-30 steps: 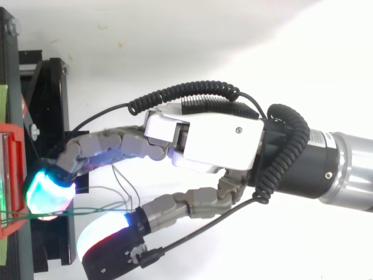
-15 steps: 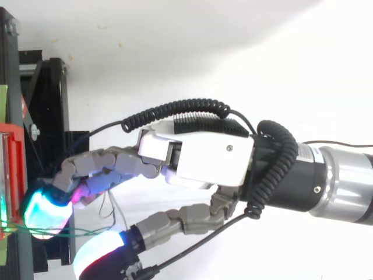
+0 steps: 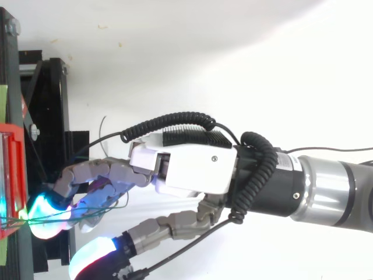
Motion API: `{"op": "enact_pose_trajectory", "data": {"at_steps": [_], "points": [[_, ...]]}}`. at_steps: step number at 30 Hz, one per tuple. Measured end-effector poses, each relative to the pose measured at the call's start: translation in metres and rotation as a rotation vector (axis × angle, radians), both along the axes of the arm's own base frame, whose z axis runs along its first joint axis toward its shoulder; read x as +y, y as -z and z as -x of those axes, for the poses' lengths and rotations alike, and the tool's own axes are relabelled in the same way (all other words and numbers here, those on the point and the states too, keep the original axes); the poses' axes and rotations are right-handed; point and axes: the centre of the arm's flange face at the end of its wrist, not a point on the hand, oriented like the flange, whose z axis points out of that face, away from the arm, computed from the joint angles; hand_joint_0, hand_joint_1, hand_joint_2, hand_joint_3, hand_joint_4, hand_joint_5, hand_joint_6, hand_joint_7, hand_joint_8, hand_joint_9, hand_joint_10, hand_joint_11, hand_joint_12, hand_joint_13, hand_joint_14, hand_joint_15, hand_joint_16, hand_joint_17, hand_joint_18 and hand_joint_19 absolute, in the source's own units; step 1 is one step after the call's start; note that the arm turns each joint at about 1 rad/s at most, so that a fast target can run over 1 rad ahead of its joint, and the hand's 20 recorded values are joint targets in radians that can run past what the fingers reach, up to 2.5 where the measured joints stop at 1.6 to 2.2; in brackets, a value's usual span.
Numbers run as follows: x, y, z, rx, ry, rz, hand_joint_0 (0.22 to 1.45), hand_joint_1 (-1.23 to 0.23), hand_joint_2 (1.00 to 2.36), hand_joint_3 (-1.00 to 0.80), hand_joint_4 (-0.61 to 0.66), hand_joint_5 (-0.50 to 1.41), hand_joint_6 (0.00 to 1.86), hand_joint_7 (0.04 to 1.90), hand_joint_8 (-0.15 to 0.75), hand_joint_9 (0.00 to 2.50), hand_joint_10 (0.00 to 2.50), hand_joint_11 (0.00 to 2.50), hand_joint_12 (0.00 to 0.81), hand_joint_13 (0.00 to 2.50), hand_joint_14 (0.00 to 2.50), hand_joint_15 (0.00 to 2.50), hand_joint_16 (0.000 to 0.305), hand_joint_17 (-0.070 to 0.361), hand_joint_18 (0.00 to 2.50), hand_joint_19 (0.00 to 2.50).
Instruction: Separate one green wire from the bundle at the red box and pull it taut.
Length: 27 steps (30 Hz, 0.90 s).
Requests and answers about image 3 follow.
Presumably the thin black cable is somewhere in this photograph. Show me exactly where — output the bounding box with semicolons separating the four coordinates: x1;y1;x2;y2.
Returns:
286;146;373;155
131;218;234;279
69;131;122;164

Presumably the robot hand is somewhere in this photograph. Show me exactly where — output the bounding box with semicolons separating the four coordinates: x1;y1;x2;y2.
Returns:
27;124;238;280

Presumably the black stand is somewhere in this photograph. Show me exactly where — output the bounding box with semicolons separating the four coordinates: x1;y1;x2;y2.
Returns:
0;7;90;274

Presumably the red bin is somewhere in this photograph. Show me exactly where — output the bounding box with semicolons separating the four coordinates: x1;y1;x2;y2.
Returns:
0;122;29;240

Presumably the black coiled cable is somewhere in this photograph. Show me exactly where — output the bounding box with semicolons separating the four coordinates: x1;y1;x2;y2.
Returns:
120;111;279;225

